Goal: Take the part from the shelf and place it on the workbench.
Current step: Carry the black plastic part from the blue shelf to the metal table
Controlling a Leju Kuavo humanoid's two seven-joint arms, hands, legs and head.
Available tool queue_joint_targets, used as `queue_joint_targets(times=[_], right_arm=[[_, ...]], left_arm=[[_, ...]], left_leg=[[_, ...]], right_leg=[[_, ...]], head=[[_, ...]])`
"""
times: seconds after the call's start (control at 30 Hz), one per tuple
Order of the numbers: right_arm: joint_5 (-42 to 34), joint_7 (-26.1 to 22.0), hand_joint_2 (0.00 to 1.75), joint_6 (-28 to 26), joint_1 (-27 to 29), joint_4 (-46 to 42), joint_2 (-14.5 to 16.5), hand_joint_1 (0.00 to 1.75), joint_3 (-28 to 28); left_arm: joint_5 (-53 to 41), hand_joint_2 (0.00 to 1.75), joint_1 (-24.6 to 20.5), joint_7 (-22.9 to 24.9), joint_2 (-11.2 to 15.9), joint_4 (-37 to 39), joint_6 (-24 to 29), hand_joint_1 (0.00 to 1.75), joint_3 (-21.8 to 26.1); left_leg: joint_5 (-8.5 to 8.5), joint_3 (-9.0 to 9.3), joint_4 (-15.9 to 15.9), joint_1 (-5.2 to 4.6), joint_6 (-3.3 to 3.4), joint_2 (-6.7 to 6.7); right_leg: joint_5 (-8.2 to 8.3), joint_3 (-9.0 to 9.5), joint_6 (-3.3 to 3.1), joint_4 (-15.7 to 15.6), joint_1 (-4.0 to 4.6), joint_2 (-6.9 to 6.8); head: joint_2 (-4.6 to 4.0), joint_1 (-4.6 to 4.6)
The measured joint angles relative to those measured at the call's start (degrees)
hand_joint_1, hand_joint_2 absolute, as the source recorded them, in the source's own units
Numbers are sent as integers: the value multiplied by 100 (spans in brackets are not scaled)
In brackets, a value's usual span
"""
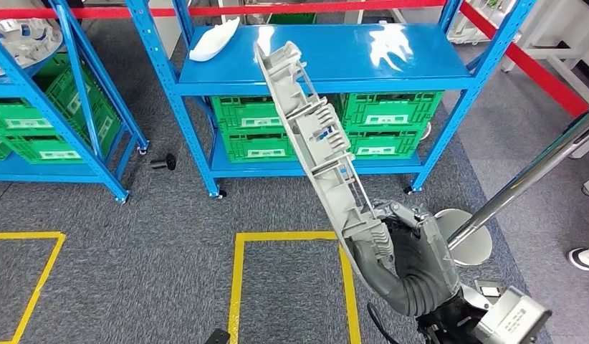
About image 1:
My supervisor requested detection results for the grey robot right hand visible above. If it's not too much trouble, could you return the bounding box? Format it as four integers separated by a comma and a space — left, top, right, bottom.
346, 201, 461, 299

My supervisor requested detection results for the silver plastic wheel hubcap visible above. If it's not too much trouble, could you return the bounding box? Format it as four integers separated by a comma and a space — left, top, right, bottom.
254, 40, 396, 292
0, 18, 64, 78

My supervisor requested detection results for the blue metal shelf rack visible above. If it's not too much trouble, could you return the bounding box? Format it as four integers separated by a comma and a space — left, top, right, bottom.
125, 0, 537, 199
0, 0, 150, 205

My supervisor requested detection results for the white curved plastic part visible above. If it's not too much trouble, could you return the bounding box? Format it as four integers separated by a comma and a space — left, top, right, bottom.
188, 17, 241, 63

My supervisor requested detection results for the chrome stanchion with base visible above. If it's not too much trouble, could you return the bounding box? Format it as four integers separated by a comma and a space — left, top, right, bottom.
434, 106, 589, 267

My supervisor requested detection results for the person's foot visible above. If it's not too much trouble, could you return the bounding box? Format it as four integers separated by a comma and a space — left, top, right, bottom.
567, 247, 589, 272

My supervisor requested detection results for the black roller wheel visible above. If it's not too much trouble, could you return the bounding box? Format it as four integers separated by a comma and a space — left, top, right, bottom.
149, 153, 177, 171

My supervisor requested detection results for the black camera cable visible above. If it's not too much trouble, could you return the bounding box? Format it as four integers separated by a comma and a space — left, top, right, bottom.
367, 302, 400, 344

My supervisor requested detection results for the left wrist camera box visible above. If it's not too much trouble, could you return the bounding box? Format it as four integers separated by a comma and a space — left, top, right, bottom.
204, 328, 231, 344

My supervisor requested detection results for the white table frame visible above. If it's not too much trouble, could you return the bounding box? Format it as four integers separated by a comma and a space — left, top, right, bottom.
501, 0, 589, 108

